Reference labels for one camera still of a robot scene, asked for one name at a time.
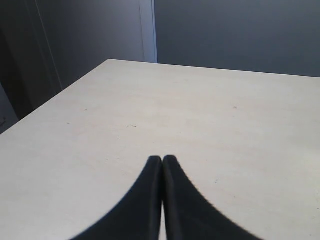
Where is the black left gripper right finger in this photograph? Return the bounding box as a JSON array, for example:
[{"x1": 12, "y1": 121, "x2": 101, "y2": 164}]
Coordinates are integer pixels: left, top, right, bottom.
[{"x1": 163, "y1": 155, "x2": 258, "y2": 240}]

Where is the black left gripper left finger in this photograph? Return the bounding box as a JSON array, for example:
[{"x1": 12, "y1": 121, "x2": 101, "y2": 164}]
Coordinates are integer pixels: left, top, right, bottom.
[{"x1": 74, "y1": 156, "x2": 162, "y2": 240}]

